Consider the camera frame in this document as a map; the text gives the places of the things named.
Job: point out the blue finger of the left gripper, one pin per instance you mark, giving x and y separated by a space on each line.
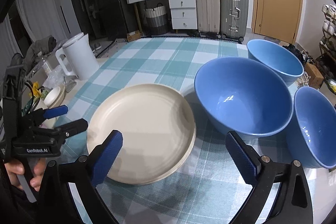
37 117

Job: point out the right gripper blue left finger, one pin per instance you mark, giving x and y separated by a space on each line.
103 157

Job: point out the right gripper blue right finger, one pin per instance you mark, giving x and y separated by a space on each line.
243 157

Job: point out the large blue bowl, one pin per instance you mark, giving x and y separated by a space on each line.
244 96

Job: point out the blue bowl back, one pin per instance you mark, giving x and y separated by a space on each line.
277 58

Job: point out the beige bowls on side table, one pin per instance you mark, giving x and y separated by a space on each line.
55 97

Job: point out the teal plaid tablecloth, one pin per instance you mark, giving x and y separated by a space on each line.
208 187

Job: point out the white electric kettle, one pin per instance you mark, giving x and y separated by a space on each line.
76 57

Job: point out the brown cardboard box by rack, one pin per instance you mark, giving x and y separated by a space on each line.
315 77

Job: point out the small cardboard box on floor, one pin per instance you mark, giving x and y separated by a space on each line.
132 36

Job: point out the bamboo shoe rack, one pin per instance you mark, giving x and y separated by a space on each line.
326 61

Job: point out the woven laundry basket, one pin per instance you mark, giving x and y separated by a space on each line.
156 19

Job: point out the silver suitcase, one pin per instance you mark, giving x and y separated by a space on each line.
233 19

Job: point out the beige suitcase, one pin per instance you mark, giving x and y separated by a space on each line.
209 16

